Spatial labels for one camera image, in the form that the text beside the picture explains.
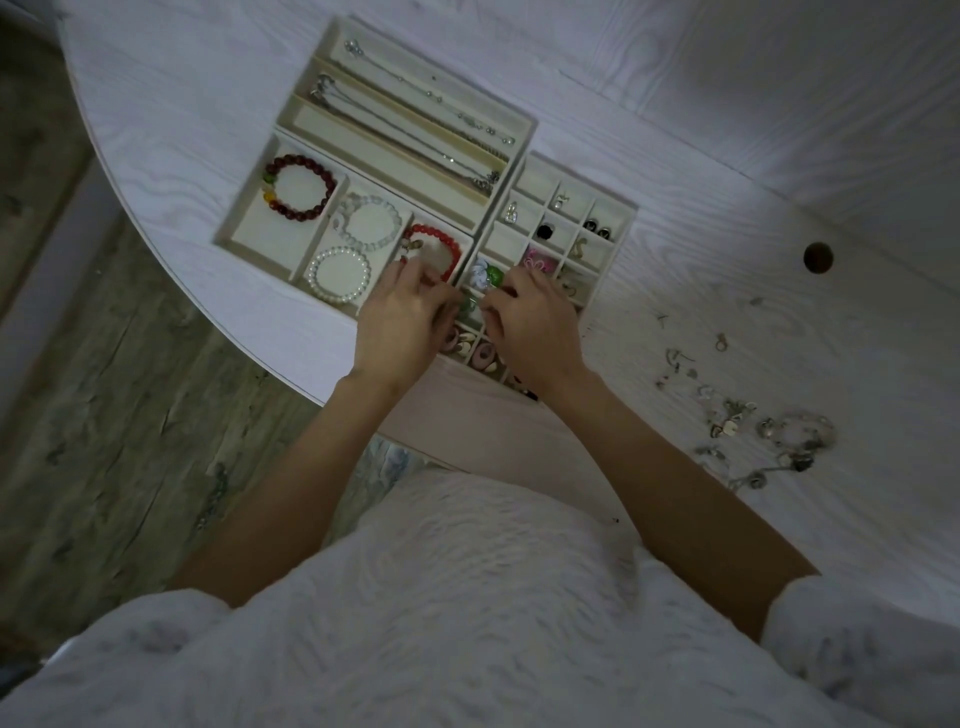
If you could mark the black round earrings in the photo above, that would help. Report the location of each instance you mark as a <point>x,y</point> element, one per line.
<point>598,226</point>

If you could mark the light patterned trousers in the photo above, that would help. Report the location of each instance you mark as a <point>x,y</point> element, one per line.
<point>375,472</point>

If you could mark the person's left hand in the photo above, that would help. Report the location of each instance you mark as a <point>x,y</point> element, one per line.
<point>394,326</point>

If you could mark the white shell earrings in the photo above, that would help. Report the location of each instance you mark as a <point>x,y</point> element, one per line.
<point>466,345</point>

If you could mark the beige grid earring tray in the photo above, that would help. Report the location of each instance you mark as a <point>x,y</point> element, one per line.
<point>536,180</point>

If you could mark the pale gold curved earring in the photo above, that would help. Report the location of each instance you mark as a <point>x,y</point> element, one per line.
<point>579,247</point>

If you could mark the white fuzzy sweater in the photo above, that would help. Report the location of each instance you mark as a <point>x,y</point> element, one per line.
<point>465,622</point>

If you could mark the pink flower earrings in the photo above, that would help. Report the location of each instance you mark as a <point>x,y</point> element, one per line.
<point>537,261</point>

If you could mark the person's right fingers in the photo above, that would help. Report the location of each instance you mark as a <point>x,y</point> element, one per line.
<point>510,300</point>

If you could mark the pink round earrings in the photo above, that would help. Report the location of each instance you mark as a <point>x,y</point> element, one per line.
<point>484,352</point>

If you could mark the person's right forearm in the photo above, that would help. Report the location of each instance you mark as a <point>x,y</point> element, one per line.
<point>675,495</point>

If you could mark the white green flower earrings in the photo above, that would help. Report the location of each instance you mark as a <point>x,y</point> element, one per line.
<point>484,276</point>

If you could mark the person's left fingers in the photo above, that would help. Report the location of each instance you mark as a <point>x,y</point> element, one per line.
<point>429,289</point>

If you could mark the person's right hand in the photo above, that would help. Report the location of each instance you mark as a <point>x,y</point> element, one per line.
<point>544,337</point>

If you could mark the small silver stud earring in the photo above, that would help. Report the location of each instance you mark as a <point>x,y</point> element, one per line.
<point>561,201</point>

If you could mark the person's left forearm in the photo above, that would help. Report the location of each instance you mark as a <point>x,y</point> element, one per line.
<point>292,480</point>

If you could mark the silver drop earrings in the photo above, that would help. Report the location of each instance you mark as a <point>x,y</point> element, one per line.
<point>512,213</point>

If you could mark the small green earring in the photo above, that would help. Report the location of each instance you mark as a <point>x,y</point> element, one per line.
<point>469,304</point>

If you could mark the pile of loose silver jewellery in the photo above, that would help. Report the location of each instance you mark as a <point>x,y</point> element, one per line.
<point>724,424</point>

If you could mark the small hoop earring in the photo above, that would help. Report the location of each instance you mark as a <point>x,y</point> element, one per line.
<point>568,287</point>

